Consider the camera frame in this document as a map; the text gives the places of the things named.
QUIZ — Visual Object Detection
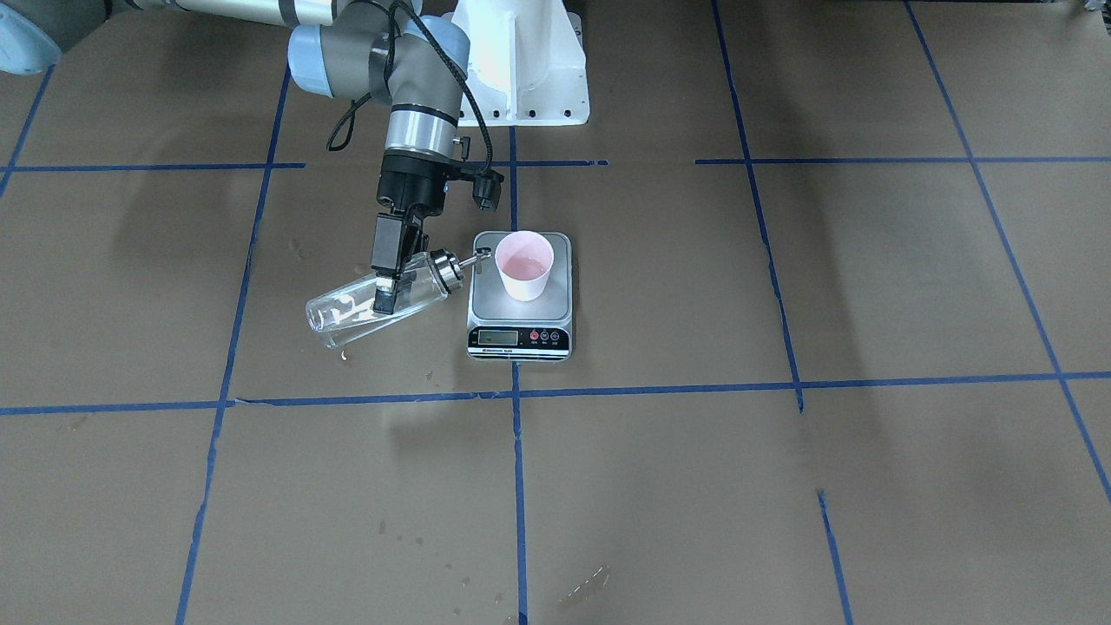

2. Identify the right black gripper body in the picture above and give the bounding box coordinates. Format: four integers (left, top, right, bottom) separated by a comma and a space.
377, 149, 452, 228

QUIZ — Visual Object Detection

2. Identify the clear glass sauce bottle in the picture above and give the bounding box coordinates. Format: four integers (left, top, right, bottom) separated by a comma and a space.
306, 246, 493, 351

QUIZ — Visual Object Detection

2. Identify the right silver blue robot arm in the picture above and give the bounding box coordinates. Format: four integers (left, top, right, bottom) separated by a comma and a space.
3, 1, 503, 315

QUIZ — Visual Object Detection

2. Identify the silver digital kitchen scale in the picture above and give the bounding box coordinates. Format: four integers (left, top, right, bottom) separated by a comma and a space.
467, 231, 573, 361

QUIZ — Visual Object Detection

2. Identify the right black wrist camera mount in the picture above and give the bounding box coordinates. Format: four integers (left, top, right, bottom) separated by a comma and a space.
450, 161, 506, 211

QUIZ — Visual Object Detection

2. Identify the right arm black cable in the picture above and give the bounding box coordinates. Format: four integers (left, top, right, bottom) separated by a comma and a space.
326, 0, 496, 174

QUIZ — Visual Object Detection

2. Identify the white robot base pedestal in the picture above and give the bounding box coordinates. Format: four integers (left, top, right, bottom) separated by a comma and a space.
444, 1, 591, 127

